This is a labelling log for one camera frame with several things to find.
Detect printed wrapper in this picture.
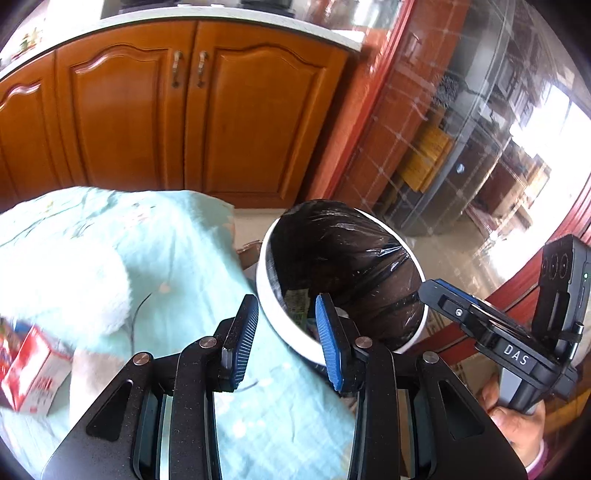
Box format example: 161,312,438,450
283,289,320,341

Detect white paper towel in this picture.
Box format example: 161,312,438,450
0,256,134,348

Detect light blue floral tablecloth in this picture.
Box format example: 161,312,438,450
0,186,357,480

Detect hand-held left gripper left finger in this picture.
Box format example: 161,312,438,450
41,294,260,480

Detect black plastic bin bag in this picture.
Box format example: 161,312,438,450
270,200,424,355

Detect red and white carton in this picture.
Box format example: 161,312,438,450
0,324,75,415

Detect glass sliding door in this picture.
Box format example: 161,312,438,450
344,0,591,289

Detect person's right forearm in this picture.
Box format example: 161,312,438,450
523,440,557,480

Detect yellow stool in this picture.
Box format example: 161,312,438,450
399,124,455,193

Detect dark cookware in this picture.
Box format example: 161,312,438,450
116,0,163,16

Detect dark cabinet behind glass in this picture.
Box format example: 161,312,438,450
392,104,511,237

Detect person's right hand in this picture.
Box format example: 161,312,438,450
480,373,548,472

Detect wooden cabinet door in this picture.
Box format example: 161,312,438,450
54,22,197,197
184,20,351,209
0,50,72,200

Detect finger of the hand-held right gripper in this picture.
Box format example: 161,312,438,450
417,278,533,346

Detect red wooden door frame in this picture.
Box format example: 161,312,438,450
305,0,419,204

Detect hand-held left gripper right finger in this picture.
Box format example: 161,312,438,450
315,292,528,480

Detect white round bin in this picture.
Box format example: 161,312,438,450
255,199,428,371

